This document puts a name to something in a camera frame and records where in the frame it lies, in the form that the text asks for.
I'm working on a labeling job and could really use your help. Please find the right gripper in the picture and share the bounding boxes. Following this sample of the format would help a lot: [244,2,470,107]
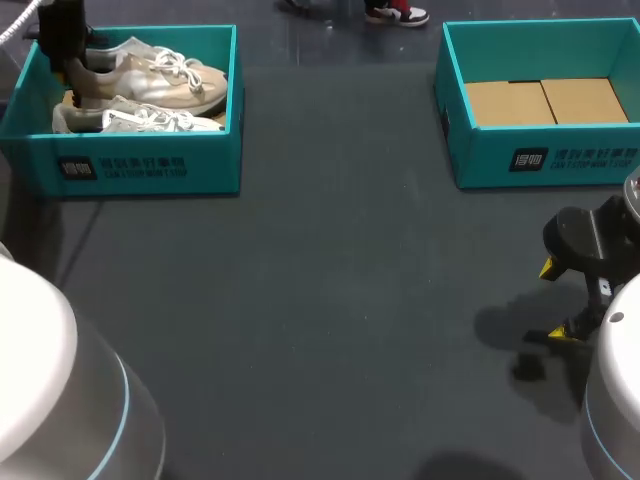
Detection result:
[538,193,640,347]

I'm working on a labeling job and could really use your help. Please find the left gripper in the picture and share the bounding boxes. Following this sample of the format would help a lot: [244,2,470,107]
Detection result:
[38,0,109,109]

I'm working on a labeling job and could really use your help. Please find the pale lace-up sneaker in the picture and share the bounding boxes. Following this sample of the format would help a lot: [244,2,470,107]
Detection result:
[51,94,226,135]
[62,35,232,114]

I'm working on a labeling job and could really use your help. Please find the teal box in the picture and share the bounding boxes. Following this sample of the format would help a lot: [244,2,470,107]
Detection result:
[0,23,246,199]
[432,17,640,190]

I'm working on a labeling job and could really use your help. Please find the person's legs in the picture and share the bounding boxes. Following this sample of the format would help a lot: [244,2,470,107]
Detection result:
[363,0,431,29]

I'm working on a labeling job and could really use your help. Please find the white cable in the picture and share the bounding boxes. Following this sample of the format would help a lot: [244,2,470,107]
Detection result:
[0,0,42,45]

